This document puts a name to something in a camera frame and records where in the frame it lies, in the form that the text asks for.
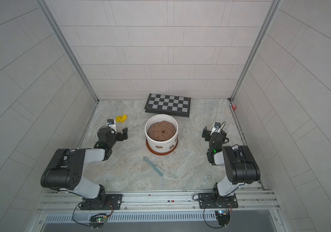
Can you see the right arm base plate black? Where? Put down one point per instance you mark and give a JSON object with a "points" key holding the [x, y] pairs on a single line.
{"points": [[209, 201]]}

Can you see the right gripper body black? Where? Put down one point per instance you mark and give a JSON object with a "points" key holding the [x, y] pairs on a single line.
{"points": [[207, 135]]}

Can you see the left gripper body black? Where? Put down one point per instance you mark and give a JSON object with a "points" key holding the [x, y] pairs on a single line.
{"points": [[118, 137]]}

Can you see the yellow plastic block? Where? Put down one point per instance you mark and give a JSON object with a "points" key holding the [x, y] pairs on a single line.
{"points": [[121, 119]]}

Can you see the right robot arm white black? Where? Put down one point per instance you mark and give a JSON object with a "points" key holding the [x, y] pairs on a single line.
{"points": [[240, 167]]}

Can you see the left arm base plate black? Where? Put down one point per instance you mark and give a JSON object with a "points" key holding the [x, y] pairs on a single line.
{"points": [[111, 201]]}

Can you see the left circuit board with wires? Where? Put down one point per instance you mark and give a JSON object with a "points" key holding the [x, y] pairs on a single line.
{"points": [[97, 221]]}

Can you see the white ceramic pot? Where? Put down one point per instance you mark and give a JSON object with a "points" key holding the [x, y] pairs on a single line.
{"points": [[159, 118]]}

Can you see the terracotta saucer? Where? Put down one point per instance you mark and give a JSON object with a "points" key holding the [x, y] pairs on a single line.
{"points": [[162, 151]]}

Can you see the black grey checkerboard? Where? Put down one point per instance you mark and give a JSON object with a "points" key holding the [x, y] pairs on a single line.
{"points": [[168, 104]]}

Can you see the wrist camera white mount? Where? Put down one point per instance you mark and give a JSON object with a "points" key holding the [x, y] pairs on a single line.
{"points": [[217, 127], [111, 124]]}

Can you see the circuit board with wires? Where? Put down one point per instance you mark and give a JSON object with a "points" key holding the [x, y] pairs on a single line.
{"points": [[97, 221], [223, 218]]}

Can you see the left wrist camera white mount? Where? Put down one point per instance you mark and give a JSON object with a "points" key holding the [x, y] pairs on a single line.
{"points": [[111, 124]]}

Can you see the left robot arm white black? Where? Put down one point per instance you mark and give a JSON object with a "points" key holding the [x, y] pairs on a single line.
{"points": [[65, 171]]}

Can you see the right circuit board with wires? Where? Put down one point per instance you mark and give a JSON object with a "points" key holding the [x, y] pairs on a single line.
{"points": [[223, 218]]}

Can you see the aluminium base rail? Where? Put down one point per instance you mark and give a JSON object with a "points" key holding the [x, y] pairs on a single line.
{"points": [[163, 200]]}

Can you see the brown mud in pot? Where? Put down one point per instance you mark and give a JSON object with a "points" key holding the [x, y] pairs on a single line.
{"points": [[161, 131]]}

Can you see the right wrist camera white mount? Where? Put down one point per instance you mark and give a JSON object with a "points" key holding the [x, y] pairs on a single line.
{"points": [[217, 127]]}

